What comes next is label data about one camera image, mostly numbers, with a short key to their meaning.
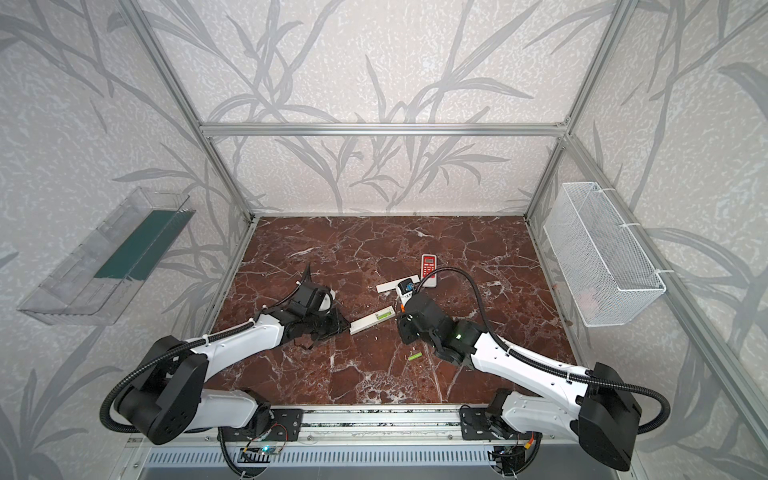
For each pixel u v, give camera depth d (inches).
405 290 26.8
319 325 29.6
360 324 35.2
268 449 27.8
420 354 33.4
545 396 17.8
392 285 40.0
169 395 16.5
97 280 25.3
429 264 41.3
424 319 22.5
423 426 29.7
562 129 36.9
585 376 16.9
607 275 24.0
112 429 16.1
